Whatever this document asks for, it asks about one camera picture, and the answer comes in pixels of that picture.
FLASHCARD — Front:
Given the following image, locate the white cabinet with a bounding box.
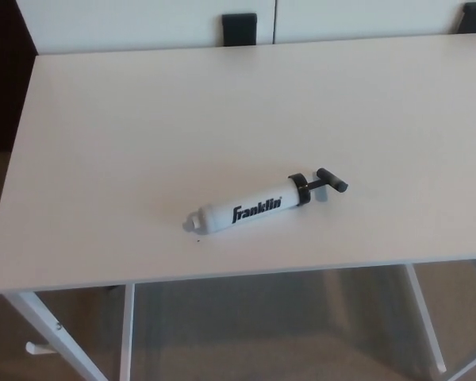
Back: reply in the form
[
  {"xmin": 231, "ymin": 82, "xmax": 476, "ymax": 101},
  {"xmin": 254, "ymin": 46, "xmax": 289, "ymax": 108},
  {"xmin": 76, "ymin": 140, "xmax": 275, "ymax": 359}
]
[{"xmin": 13, "ymin": 0, "xmax": 476, "ymax": 57}]

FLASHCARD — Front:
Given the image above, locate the dark brown door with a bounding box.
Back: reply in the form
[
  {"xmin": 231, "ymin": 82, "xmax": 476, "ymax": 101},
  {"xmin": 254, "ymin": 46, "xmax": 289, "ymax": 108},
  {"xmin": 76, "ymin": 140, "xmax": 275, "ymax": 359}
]
[{"xmin": 0, "ymin": 0, "xmax": 39, "ymax": 154}]

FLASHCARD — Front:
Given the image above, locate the white Franklin air pump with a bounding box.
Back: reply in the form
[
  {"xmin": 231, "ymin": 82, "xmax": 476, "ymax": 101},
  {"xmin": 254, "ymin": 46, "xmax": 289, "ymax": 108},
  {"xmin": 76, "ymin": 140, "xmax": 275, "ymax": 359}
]
[{"xmin": 181, "ymin": 167, "xmax": 350, "ymax": 237}]

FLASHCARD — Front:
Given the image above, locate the white desk leg frame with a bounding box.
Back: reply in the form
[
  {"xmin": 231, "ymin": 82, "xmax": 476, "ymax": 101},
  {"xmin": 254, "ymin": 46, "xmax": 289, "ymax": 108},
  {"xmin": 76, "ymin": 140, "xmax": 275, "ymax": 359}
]
[
  {"xmin": 2, "ymin": 283, "xmax": 137, "ymax": 381},
  {"xmin": 404, "ymin": 264, "xmax": 476, "ymax": 381}
]

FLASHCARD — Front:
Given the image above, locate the white plastic hook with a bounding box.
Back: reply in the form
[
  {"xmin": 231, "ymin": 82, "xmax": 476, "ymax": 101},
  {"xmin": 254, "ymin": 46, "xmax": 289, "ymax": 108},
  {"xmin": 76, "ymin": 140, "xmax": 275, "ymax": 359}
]
[{"xmin": 25, "ymin": 341, "xmax": 57, "ymax": 356}]

